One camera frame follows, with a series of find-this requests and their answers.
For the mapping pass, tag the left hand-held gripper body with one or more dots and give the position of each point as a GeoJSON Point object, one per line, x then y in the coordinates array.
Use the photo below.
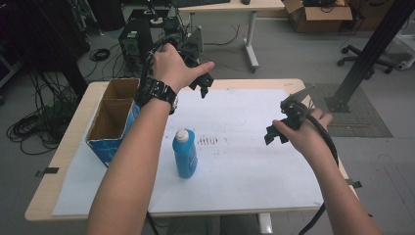
{"type": "Point", "coordinates": [194, 44]}

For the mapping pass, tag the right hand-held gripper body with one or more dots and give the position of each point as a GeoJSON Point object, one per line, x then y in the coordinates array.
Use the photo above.
{"type": "Point", "coordinates": [295, 111]}

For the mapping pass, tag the blue bottle with white cap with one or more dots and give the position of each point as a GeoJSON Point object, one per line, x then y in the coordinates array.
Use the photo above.
{"type": "Point", "coordinates": [185, 156]}

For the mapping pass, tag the blue cardboard box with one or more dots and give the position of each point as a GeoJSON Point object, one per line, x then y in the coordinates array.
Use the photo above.
{"type": "Point", "coordinates": [109, 137]}

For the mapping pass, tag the person's right hand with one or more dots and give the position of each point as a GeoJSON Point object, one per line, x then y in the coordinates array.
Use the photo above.
{"type": "Point", "coordinates": [308, 138]}

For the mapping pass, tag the person's left hand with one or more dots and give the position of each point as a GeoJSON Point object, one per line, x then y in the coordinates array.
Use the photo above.
{"type": "Point", "coordinates": [171, 68]}

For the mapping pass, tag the white table mat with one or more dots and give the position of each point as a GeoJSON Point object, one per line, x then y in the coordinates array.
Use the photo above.
{"type": "Point", "coordinates": [244, 156]}

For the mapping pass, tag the black wristwatch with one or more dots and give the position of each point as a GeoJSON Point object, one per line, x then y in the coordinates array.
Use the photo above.
{"type": "Point", "coordinates": [156, 91]}

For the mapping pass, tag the black keyboard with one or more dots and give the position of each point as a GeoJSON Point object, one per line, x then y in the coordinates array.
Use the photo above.
{"type": "Point", "coordinates": [200, 2]}

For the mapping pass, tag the white-legged wooden desk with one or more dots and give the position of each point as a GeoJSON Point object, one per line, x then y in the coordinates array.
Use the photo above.
{"type": "Point", "coordinates": [228, 6]}

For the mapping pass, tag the black computer tower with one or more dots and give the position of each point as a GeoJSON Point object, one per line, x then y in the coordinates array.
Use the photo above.
{"type": "Point", "coordinates": [133, 45]}

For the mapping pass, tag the grey floor mat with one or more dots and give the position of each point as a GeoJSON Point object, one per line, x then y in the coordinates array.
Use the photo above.
{"type": "Point", "coordinates": [359, 120]}

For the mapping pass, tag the black computer mouse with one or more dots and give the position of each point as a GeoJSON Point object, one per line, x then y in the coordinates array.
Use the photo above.
{"type": "Point", "coordinates": [245, 1]}

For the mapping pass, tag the black tape strip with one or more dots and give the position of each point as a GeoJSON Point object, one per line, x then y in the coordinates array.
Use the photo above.
{"type": "Point", "coordinates": [49, 170]}
{"type": "Point", "coordinates": [354, 183]}

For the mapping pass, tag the black office chair base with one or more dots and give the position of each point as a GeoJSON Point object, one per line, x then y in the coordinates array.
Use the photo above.
{"type": "Point", "coordinates": [365, 60]}

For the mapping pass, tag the white table leg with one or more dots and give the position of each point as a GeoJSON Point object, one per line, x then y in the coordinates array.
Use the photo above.
{"type": "Point", "coordinates": [265, 224]}

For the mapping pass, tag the open brown cardboard box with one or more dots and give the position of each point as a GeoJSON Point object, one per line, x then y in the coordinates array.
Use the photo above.
{"type": "Point", "coordinates": [318, 14]}

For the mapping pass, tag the black metal stand beam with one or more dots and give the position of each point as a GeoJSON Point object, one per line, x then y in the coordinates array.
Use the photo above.
{"type": "Point", "coordinates": [375, 49]}

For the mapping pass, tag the white device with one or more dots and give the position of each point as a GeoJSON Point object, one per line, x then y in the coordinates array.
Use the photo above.
{"type": "Point", "coordinates": [405, 64]}

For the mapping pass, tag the dark curtain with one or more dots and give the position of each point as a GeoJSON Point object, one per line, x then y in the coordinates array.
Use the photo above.
{"type": "Point", "coordinates": [42, 36]}

